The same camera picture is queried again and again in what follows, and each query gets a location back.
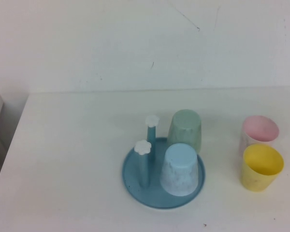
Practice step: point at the pink plastic cup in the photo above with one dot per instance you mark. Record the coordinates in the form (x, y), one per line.
(258, 128)

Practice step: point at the green plastic cup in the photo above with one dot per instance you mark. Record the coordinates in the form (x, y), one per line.
(184, 131)

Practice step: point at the light blue plastic cup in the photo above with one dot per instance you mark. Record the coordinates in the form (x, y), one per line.
(180, 169)

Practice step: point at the blue cup stand with pegs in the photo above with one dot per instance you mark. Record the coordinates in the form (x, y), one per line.
(145, 193)

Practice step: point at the yellow plastic cup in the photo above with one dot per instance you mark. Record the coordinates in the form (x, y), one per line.
(253, 180)

